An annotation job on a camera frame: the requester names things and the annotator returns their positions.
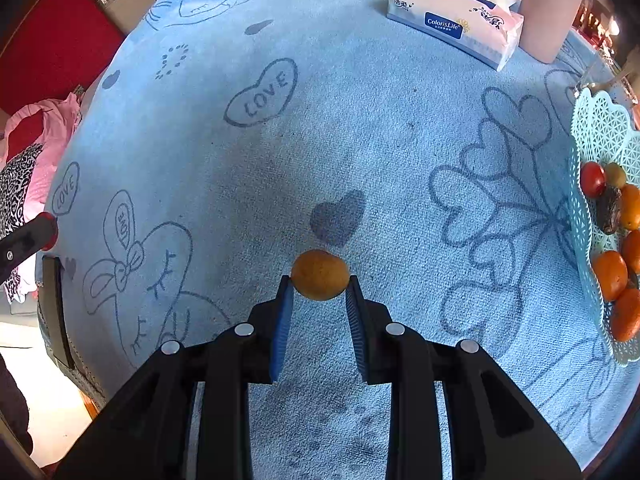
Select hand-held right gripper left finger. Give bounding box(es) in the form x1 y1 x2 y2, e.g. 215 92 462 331
54 275 295 480

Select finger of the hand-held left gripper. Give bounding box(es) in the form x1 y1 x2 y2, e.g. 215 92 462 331
0 216 55 282

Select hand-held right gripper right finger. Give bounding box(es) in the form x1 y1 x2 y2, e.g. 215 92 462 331
345 275 585 480

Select brown kiwi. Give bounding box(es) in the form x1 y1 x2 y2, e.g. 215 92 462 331
290 249 351 302
604 162 628 190

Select teal plastic lattice basket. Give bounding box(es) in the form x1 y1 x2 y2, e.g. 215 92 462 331
569 86 640 367

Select orange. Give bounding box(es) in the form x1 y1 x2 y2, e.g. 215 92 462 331
592 250 629 302
619 184 640 232
610 287 640 343
621 230 640 275

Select dark brown avocado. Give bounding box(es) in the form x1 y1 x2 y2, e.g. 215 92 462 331
598 186 623 236

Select leopard print cloth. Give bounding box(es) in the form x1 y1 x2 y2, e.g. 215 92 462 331
0 142 45 241

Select pink cloth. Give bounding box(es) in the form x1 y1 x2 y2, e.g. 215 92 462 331
0 92 83 303

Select light blue printed towel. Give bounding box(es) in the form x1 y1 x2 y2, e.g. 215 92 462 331
35 0 640 480

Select red board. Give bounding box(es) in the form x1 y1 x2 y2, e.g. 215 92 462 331
0 0 126 117

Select tissue pack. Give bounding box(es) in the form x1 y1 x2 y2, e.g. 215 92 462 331
386 0 525 72

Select pink container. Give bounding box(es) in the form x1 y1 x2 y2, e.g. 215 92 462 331
518 0 591 65

